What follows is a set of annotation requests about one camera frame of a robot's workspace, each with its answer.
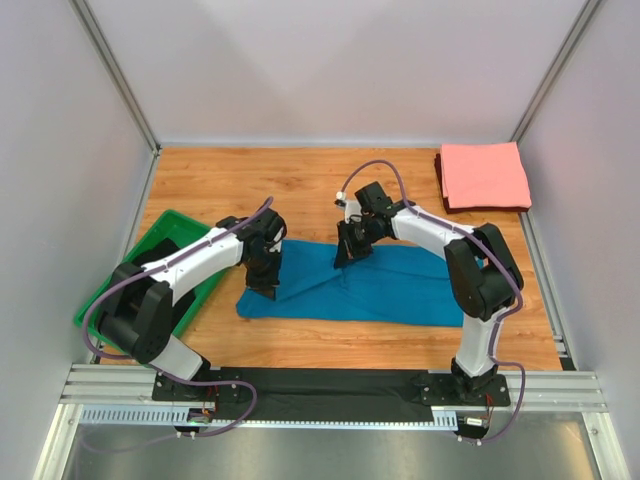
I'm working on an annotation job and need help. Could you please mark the blue t shirt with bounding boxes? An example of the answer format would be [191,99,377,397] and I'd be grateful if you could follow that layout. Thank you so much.
[236,240,463,328]

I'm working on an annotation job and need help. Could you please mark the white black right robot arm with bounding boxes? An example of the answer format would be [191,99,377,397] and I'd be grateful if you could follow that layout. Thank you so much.
[334,182,524,392]

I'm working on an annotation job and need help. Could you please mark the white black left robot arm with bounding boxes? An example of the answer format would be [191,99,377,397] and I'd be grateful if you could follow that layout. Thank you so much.
[90,208,287,385]

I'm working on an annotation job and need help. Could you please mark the black t shirts in tray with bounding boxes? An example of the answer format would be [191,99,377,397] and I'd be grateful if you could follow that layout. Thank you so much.
[130,238,196,337]

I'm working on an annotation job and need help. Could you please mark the green plastic tray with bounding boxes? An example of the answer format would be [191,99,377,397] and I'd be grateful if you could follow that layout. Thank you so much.
[87,210,227,348]

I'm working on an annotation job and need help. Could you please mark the black front mounting strip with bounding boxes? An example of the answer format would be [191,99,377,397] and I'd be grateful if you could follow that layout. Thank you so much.
[217,367,434,423]

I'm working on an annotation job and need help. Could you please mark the folded pink t shirt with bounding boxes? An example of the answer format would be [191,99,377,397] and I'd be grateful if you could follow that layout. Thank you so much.
[439,142,532,208]

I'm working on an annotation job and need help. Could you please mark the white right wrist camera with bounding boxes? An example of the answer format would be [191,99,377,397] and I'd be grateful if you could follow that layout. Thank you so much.
[334,191,361,223]

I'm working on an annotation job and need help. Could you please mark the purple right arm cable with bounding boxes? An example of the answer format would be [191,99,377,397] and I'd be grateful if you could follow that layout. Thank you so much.
[344,159,526,446]

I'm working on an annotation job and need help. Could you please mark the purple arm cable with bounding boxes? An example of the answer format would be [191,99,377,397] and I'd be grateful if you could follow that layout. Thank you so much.
[344,159,526,446]
[79,195,275,455]

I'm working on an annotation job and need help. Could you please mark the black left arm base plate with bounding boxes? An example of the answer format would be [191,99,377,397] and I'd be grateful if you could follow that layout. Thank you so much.
[151,369,221,402]

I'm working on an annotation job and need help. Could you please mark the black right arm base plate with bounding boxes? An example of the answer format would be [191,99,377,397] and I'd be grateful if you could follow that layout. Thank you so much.
[411,371,511,407]

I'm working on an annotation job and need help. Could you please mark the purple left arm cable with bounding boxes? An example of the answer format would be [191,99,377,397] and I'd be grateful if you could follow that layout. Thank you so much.
[79,195,275,455]

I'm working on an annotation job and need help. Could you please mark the slotted aluminium cable rail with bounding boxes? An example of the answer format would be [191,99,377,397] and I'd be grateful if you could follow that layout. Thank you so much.
[79,403,461,431]

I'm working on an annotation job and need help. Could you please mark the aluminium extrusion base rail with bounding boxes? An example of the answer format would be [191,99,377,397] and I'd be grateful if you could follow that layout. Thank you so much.
[59,364,608,413]

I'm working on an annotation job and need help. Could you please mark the aluminium frame post right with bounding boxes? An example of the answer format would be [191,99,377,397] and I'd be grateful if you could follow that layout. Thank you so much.
[510,0,606,143]

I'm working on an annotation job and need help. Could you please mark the aluminium frame post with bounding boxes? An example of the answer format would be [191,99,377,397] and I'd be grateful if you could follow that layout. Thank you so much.
[69,0,161,154]
[510,0,606,143]

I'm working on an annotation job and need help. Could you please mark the aluminium frame post left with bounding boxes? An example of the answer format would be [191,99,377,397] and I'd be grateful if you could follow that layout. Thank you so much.
[69,0,161,154]

